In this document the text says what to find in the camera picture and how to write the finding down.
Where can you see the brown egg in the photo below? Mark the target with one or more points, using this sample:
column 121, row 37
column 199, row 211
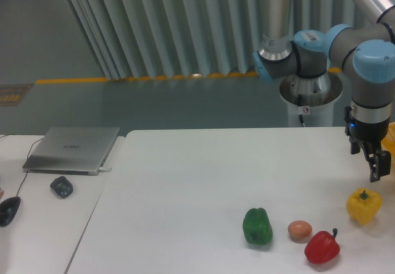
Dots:
column 299, row 230

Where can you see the red bell pepper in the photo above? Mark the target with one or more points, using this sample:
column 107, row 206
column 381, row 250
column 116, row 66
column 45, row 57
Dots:
column 322, row 247

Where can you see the yellow plastic basket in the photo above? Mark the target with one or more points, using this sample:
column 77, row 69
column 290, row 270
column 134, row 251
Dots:
column 388, row 142

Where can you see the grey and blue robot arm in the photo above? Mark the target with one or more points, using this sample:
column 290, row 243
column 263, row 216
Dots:
column 364, row 55

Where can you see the folding partition screen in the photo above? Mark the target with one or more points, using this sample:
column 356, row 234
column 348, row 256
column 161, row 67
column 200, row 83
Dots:
column 153, row 38

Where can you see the green bell pepper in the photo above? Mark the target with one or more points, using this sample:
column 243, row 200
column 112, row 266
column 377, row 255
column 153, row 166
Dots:
column 256, row 227

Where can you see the yellow bell pepper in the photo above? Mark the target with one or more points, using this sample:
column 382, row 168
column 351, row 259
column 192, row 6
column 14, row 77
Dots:
column 363, row 204

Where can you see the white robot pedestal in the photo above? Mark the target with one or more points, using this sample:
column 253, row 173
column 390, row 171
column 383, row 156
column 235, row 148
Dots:
column 310, row 107

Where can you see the silver laptop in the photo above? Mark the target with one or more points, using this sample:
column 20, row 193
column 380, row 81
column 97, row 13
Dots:
column 72, row 150

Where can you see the black computer mouse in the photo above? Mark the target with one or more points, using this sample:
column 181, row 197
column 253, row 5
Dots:
column 9, row 209

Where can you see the black power adapter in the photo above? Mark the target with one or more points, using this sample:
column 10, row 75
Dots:
column 62, row 187

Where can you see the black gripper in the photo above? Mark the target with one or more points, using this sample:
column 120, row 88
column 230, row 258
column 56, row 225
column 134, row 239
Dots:
column 366, row 128

